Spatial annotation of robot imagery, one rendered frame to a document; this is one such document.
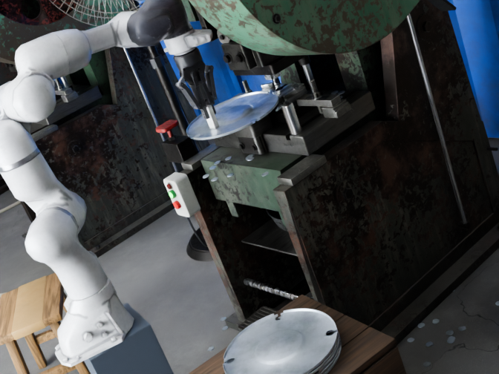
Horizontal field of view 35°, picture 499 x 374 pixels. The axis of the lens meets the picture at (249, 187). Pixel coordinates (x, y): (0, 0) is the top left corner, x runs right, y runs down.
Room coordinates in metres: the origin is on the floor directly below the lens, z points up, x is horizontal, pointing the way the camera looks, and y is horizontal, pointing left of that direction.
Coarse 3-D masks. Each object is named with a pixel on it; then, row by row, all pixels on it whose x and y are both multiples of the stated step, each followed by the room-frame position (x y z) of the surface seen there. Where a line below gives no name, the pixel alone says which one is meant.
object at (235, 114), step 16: (240, 96) 2.38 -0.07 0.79; (256, 96) 2.32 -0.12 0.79; (272, 96) 2.26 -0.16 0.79; (224, 112) 2.28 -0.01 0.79; (240, 112) 2.22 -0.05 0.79; (256, 112) 2.18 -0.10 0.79; (192, 128) 2.27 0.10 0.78; (208, 128) 2.21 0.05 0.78; (224, 128) 2.16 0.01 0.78; (240, 128) 2.10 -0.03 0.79
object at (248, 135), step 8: (280, 96) 2.26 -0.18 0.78; (264, 120) 2.23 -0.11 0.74; (248, 128) 2.22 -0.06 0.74; (256, 128) 2.21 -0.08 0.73; (264, 128) 2.23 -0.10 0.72; (224, 136) 2.13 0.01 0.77; (240, 136) 2.26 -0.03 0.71; (248, 136) 2.23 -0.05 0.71; (256, 136) 2.21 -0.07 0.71; (240, 144) 2.27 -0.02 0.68; (248, 144) 2.24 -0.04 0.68; (256, 144) 2.21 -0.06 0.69; (264, 144) 2.22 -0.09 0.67; (248, 152) 2.26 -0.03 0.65; (256, 152) 2.22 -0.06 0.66; (264, 152) 2.21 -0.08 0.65
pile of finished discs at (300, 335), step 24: (288, 312) 1.76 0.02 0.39; (312, 312) 1.72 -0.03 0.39; (240, 336) 1.73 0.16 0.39; (264, 336) 1.69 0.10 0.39; (288, 336) 1.65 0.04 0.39; (312, 336) 1.62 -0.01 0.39; (336, 336) 1.57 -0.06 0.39; (240, 360) 1.63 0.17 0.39; (264, 360) 1.59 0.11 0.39; (288, 360) 1.56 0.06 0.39; (312, 360) 1.53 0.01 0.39; (336, 360) 1.54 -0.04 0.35
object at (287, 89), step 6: (276, 84) 2.40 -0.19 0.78; (282, 84) 2.38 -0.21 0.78; (288, 84) 2.35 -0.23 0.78; (300, 84) 2.31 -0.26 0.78; (264, 90) 2.39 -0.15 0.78; (270, 90) 2.36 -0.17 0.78; (276, 90) 2.35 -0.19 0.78; (282, 90) 2.32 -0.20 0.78; (288, 90) 2.29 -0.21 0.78; (294, 90) 2.28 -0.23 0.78; (300, 90) 2.29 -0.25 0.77; (306, 90) 2.30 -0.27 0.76; (282, 96) 2.26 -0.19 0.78; (288, 96) 2.26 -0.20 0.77; (294, 96) 2.27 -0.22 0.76; (282, 102) 2.27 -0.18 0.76; (294, 102) 2.27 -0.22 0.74
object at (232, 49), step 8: (224, 40) 2.33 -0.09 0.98; (224, 48) 2.31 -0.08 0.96; (232, 48) 2.28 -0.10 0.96; (240, 48) 2.25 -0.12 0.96; (248, 48) 2.25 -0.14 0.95; (224, 56) 2.30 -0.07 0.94; (232, 56) 2.29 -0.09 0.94; (240, 56) 2.24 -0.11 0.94; (248, 56) 2.24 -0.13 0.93; (256, 56) 2.24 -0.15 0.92; (264, 56) 2.24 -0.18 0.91; (272, 56) 2.26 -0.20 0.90; (280, 56) 2.27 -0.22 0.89; (232, 64) 2.30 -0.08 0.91; (240, 64) 2.27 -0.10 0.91; (248, 64) 2.24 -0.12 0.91; (256, 64) 2.25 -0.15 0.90; (264, 64) 2.24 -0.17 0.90
